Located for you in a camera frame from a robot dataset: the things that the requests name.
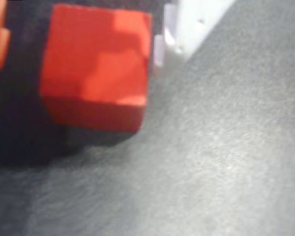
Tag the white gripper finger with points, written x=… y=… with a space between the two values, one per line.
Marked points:
x=194 y=22

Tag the red cube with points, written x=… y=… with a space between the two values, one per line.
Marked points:
x=96 y=68

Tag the black table mat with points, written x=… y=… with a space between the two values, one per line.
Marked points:
x=211 y=147

